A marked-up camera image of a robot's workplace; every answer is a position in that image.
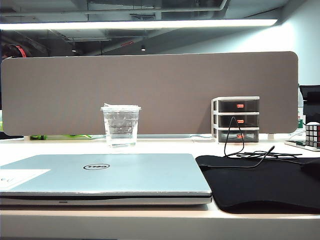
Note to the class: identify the clear plastic lidded cup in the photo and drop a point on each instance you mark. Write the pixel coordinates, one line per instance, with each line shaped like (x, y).
(121, 125)

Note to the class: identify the silver Dell laptop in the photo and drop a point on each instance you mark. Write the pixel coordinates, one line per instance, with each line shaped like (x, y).
(125, 175)

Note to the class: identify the white sticker on laptop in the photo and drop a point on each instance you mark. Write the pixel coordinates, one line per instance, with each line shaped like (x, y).
(20, 177)

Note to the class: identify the brown desk divider panel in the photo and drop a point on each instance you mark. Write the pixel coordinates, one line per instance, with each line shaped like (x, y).
(175, 87)

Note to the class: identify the dark translucent drawer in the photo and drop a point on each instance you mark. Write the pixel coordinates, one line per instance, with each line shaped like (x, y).
(250, 136)
(227, 106)
(250, 121)

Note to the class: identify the small pendant lamp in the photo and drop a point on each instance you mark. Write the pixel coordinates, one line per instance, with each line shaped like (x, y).
(143, 48)

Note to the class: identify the long ceiling light strip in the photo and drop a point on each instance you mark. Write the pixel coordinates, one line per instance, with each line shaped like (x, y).
(137, 24)

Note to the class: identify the black mouse pad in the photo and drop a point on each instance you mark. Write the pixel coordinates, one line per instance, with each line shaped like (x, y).
(262, 185)

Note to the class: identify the green and black tool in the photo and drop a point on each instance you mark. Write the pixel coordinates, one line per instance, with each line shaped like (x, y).
(37, 137)

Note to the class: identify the white flat device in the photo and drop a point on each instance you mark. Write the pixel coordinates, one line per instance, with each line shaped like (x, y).
(292, 143)

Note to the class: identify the black flat object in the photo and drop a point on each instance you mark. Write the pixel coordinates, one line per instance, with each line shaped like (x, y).
(10, 136)

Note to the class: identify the Rubik's cube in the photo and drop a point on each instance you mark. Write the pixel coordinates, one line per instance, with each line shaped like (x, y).
(312, 135)

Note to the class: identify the red headphones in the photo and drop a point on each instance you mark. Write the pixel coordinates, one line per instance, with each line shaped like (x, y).
(22, 51)

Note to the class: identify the white mini drawer frame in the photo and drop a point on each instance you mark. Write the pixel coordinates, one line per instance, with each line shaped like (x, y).
(214, 120)

